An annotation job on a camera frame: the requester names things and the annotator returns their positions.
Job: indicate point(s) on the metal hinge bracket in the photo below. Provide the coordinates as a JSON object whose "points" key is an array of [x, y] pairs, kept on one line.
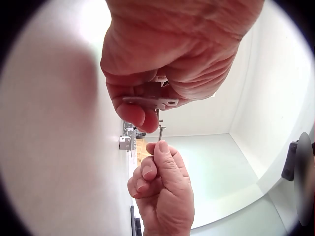
{"points": [[152, 99]]}

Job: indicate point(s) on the black tool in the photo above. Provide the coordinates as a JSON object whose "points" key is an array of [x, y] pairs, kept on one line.
{"points": [[135, 221]]}

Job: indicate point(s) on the person's left fingers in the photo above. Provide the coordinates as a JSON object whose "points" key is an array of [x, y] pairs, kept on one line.
{"points": [[133, 115]]}

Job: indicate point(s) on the mounted metal hinge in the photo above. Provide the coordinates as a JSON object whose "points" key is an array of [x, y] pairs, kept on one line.
{"points": [[128, 141]]}

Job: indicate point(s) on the person's right middle finger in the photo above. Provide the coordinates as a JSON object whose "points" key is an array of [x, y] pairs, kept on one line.
{"points": [[147, 169]]}

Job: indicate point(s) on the person's right hand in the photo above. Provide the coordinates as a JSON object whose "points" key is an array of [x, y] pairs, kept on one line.
{"points": [[167, 196]]}

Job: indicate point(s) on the person's left hand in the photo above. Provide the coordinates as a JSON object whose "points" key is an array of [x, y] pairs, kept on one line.
{"points": [[172, 41]]}

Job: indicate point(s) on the person's right thumb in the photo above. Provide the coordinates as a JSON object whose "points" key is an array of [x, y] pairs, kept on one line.
{"points": [[169, 157]]}

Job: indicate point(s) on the white cabinet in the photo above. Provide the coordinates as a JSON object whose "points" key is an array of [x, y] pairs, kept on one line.
{"points": [[221, 159]]}

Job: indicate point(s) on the person's right index finger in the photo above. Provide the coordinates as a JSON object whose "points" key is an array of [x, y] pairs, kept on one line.
{"points": [[151, 150]]}

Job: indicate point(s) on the metal screw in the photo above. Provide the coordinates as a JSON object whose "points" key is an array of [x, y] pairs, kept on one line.
{"points": [[161, 134]]}

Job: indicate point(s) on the person's right ring finger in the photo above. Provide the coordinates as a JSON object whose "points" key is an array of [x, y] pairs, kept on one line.
{"points": [[140, 184]]}

